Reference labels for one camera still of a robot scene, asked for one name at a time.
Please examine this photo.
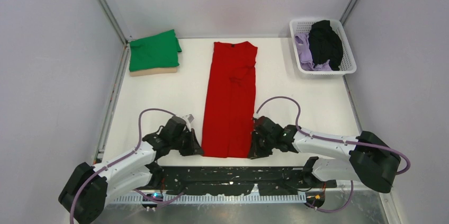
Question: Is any folded green t-shirt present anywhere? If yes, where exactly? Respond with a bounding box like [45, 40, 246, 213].
[129, 29, 182, 72]

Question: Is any folded beige t-shirt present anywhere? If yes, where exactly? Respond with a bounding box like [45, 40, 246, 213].
[130, 67, 178, 77]

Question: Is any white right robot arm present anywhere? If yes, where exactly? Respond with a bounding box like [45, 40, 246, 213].
[248, 116, 401, 193]

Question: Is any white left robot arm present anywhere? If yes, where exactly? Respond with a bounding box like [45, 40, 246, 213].
[58, 114, 203, 223]

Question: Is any lilac t-shirt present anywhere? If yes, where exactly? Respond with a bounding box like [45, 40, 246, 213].
[294, 33, 332, 71]

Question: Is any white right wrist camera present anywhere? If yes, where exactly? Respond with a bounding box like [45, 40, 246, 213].
[253, 113, 260, 121]

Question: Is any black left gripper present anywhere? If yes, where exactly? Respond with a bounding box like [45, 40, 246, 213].
[170, 128, 204, 157]

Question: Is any red t-shirt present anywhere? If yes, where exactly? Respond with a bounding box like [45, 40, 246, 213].
[202, 41, 258, 158]

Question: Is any black t-shirt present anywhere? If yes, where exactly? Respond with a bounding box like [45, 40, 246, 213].
[308, 20, 343, 71]

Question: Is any white plastic laundry basket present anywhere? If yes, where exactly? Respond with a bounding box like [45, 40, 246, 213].
[290, 17, 357, 79]

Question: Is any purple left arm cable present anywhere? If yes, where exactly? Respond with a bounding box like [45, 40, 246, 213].
[69, 108, 185, 224]

